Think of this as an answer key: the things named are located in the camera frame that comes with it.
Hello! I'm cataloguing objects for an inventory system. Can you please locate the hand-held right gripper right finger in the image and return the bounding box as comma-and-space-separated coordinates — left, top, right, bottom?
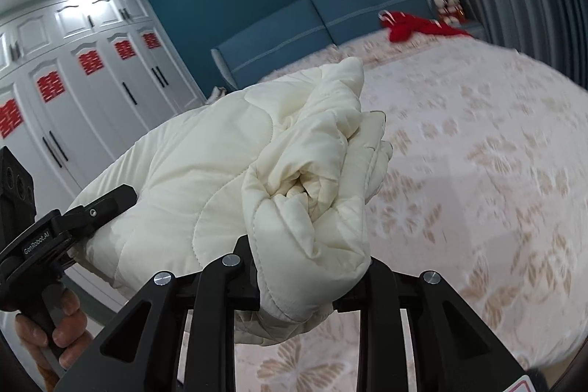
333, 256, 539, 392

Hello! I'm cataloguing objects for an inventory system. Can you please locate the white panelled wardrobe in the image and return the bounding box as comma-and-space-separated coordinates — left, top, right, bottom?
0, 0, 207, 331

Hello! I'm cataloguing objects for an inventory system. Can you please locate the pink floral bedspread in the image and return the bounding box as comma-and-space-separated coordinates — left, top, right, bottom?
233, 35, 588, 392

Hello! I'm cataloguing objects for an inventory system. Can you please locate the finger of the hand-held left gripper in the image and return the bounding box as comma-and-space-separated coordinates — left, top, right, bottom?
61, 184, 139, 237

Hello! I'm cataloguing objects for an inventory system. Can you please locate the person's left hand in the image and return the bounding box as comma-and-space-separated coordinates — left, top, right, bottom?
14, 287, 93, 371

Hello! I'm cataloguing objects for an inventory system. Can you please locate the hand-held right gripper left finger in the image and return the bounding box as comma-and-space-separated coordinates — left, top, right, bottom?
55, 235, 261, 392

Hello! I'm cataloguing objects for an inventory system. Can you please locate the red cloth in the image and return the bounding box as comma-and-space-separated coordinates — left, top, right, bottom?
379, 9, 475, 44

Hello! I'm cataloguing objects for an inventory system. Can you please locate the blue padded headboard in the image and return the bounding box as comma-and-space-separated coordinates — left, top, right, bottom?
210, 0, 436, 93

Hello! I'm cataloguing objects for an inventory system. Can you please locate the cream quilted jacket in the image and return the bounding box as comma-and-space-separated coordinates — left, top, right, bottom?
67, 57, 394, 347

